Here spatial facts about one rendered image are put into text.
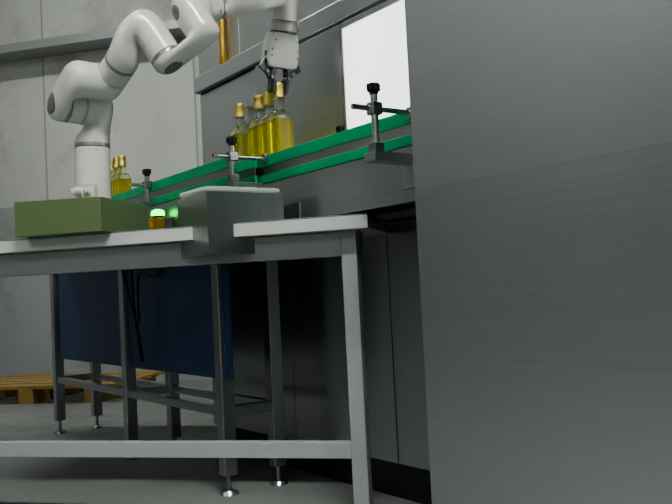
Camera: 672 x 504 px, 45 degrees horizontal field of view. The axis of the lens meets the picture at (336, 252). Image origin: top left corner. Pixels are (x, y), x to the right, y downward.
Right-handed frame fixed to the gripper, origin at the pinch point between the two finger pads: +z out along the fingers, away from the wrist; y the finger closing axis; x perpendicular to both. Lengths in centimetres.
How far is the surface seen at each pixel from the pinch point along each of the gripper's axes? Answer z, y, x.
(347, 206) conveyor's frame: 28, 6, 47
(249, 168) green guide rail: 24.0, 6.2, -1.6
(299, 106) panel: 4.8, -12.1, -6.7
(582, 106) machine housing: 1, 22, 126
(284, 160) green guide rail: 20.0, 4.0, 13.6
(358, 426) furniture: 80, 5, 60
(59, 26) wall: -36, -61, -421
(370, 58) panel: -9.7, -12.6, 25.9
